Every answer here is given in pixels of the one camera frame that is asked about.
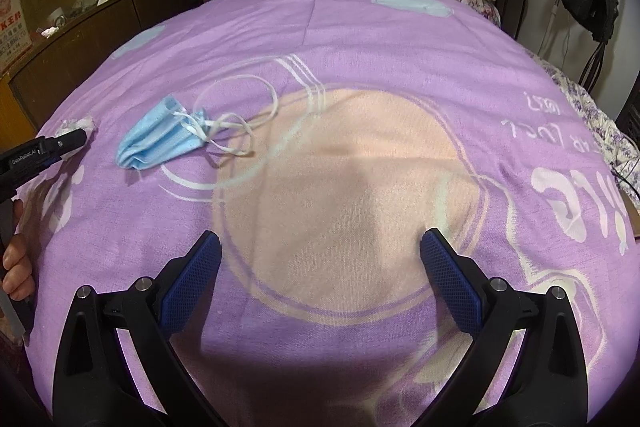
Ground black hanging cables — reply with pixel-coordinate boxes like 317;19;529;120
581;41;609;94

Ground purple printed blanket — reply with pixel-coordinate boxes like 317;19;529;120
10;0;640;427

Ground blue face mask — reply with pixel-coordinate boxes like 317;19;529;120
116;74;280;171

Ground white tissue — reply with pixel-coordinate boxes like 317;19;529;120
59;114;97;138

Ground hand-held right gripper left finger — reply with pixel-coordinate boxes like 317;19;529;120
50;230;223;427

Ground person's left hand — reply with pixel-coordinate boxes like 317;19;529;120
0;202;37;304

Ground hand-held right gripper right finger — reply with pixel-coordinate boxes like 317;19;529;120
419;228;591;427

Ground floral bed sheet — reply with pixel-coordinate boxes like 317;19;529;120
355;0;640;202

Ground plain wooden cabinet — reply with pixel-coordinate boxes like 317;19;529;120
0;0;206;130

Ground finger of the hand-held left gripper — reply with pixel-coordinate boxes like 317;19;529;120
42;129;89;164

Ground red label box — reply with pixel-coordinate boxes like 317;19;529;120
0;0;36;78

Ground black metal bed frame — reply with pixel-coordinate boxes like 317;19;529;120
480;0;531;44

